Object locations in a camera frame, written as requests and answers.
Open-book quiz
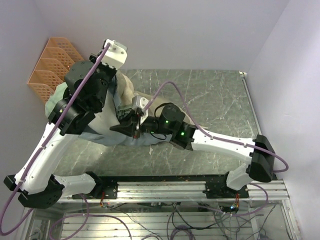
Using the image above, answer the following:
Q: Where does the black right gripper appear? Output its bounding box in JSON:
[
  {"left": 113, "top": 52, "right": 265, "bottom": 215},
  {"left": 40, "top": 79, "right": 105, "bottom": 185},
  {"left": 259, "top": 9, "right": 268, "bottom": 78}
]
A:
[{"left": 109, "top": 111, "right": 174, "bottom": 141}]

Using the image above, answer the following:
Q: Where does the blue and beige pillowcase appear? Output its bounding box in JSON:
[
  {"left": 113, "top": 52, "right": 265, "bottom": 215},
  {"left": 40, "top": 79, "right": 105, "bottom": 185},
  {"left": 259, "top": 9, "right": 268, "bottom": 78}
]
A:
[{"left": 44, "top": 70, "right": 173, "bottom": 147}]

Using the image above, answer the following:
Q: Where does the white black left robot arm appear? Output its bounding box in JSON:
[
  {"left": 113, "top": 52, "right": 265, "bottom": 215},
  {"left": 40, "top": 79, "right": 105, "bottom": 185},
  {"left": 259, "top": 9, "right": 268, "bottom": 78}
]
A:
[{"left": 4, "top": 53, "right": 127, "bottom": 209}]

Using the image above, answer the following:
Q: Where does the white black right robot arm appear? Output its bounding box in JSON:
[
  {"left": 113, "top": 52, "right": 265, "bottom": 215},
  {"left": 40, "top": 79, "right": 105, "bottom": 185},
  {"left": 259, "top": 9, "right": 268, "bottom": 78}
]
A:
[{"left": 110, "top": 103, "right": 275, "bottom": 198}]

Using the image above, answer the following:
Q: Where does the orange plastic file organizer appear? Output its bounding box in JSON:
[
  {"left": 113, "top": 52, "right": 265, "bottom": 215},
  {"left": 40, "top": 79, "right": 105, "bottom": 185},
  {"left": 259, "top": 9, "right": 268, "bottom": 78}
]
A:
[{"left": 27, "top": 37, "right": 84, "bottom": 103}]

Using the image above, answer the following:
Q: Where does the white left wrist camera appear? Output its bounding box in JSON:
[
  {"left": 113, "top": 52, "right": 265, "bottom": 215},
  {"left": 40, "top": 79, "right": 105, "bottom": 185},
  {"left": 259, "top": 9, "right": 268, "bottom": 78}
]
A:
[{"left": 101, "top": 39, "right": 128, "bottom": 70}]

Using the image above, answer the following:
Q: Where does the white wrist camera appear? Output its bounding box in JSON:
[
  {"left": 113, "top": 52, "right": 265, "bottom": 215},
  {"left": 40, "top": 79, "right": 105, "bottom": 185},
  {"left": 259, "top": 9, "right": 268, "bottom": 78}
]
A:
[
  {"left": 101, "top": 39, "right": 128, "bottom": 70},
  {"left": 131, "top": 95, "right": 149, "bottom": 125}
]

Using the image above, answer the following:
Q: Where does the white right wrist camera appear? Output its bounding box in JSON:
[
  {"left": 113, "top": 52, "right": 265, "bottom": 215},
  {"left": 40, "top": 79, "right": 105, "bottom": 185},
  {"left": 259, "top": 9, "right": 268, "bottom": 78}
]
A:
[{"left": 131, "top": 95, "right": 149, "bottom": 125}]

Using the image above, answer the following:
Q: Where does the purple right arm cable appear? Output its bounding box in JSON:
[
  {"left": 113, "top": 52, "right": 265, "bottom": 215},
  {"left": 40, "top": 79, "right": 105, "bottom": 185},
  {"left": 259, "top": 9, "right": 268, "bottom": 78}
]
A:
[{"left": 144, "top": 80, "right": 289, "bottom": 173}]

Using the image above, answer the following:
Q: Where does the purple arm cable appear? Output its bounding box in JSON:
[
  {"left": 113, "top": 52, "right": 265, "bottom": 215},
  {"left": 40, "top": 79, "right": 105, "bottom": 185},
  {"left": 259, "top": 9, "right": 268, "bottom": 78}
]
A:
[
  {"left": 0, "top": 42, "right": 112, "bottom": 236},
  {"left": 144, "top": 80, "right": 289, "bottom": 173}
]

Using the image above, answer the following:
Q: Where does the aluminium mounting rail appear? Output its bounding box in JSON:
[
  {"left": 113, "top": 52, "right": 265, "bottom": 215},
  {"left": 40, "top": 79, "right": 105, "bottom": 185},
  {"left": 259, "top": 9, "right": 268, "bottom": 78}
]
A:
[{"left": 99, "top": 175, "right": 250, "bottom": 201}]

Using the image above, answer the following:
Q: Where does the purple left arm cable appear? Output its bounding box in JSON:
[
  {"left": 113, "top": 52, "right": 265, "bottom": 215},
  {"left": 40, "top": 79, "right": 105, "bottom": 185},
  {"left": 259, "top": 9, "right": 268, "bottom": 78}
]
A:
[{"left": 0, "top": 42, "right": 112, "bottom": 236}]

